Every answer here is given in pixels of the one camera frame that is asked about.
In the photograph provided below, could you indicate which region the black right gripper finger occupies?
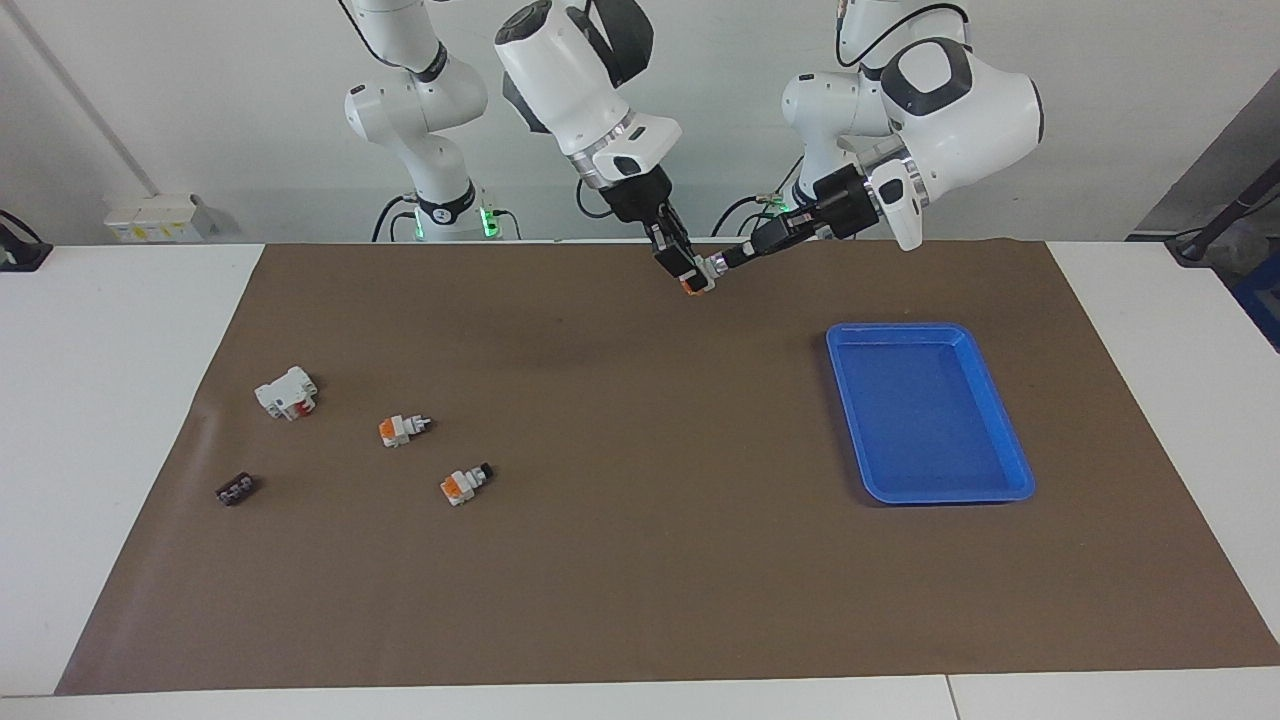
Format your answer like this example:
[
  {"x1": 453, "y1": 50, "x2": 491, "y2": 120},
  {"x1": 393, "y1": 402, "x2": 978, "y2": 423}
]
[
  {"x1": 661, "y1": 204, "x2": 702, "y2": 274},
  {"x1": 647, "y1": 219, "x2": 684, "y2": 282}
]

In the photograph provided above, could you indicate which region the brown table mat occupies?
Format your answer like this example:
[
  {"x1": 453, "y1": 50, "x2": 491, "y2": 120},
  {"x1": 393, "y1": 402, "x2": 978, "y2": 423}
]
[{"x1": 55, "y1": 240, "x2": 1280, "y2": 696}]

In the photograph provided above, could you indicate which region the white power strip box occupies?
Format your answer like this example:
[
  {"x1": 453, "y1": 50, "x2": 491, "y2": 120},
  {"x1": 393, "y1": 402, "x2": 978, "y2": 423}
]
[{"x1": 104, "y1": 194, "x2": 224, "y2": 245}]

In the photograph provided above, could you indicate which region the black base cable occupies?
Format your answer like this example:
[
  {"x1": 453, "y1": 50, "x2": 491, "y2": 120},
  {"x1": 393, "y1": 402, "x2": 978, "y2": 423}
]
[
  {"x1": 711, "y1": 150, "x2": 807, "y2": 239},
  {"x1": 371, "y1": 193, "x2": 417, "y2": 244}
]

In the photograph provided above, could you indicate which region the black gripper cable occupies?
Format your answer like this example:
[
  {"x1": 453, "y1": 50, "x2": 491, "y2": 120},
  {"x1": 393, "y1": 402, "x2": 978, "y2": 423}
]
[
  {"x1": 574, "y1": 178, "x2": 623, "y2": 220},
  {"x1": 836, "y1": 0, "x2": 973, "y2": 69}
]

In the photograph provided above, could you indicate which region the blue crate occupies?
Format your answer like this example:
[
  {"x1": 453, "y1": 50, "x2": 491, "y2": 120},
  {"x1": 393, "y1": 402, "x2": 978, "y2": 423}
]
[{"x1": 1232, "y1": 277, "x2": 1280, "y2": 353}]

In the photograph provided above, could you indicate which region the black clamp mount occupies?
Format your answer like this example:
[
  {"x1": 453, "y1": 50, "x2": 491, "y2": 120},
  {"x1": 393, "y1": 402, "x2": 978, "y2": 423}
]
[{"x1": 0, "y1": 209, "x2": 54, "y2": 273}]

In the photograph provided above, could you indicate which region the black right base cable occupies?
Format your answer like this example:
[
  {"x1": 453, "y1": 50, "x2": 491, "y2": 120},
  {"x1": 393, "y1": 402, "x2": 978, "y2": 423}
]
[{"x1": 371, "y1": 193, "x2": 417, "y2": 244}]

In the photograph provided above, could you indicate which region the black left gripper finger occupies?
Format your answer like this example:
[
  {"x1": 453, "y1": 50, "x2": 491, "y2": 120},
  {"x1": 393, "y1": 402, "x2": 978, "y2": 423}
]
[
  {"x1": 721, "y1": 226, "x2": 820, "y2": 272},
  {"x1": 768, "y1": 199, "x2": 827, "y2": 242}
]

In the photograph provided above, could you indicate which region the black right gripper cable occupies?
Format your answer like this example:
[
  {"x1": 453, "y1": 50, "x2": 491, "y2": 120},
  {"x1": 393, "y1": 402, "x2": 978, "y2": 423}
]
[{"x1": 574, "y1": 178, "x2": 623, "y2": 220}]

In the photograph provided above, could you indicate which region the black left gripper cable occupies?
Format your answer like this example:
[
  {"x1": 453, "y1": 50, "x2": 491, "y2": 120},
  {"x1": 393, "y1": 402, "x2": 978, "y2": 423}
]
[{"x1": 836, "y1": 0, "x2": 973, "y2": 69}]

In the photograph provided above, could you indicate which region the blue plastic tray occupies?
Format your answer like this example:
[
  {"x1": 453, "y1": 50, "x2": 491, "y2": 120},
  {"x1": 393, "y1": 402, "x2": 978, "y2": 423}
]
[{"x1": 826, "y1": 322, "x2": 1037, "y2": 506}]

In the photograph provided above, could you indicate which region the black stand pole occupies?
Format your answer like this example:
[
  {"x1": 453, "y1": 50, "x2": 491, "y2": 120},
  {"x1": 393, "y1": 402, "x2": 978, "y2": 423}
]
[{"x1": 1165, "y1": 158, "x2": 1280, "y2": 267}]

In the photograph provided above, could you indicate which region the white circuit breaker red lever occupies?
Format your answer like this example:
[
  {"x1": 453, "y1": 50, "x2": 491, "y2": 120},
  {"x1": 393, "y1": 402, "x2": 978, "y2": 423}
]
[{"x1": 254, "y1": 366, "x2": 319, "y2": 422}]

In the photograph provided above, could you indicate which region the white selector switch orange block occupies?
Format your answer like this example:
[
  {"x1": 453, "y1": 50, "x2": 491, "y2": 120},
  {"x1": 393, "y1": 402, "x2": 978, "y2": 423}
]
[
  {"x1": 440, "y1": 462, "x2": 496, "y2": 507},
  {"x1": 378, "y1": 412, "x2": 434, "y2": 449}
]

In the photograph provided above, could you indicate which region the black left base cable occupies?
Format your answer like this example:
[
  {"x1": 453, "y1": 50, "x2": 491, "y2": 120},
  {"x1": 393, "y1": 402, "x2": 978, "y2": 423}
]
[{"x1": 711, "y1": 150, "x2": 807, "y2": 239}]

